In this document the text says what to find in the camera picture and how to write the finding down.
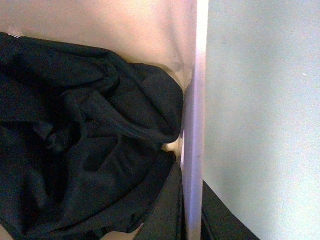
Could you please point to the black clothes in hamper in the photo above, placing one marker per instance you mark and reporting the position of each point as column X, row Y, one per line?
column 81, row 139

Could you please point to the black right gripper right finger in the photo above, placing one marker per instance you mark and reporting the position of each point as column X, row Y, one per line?
column 218, row 222

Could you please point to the cream plastic hamper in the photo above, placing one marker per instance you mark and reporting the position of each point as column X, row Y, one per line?
column 171, row 34

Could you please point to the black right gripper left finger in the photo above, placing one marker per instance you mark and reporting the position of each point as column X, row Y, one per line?
column 166, row 220

